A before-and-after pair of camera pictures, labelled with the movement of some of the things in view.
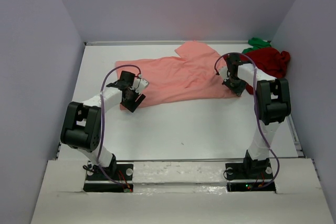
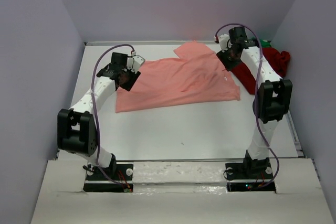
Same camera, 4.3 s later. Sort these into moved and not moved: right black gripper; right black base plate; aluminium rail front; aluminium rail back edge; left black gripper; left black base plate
Moved: right black gripper; left black gripper
Not moved: aluminium rail back edge; right black base plate; left black base plate; aluminium rail front
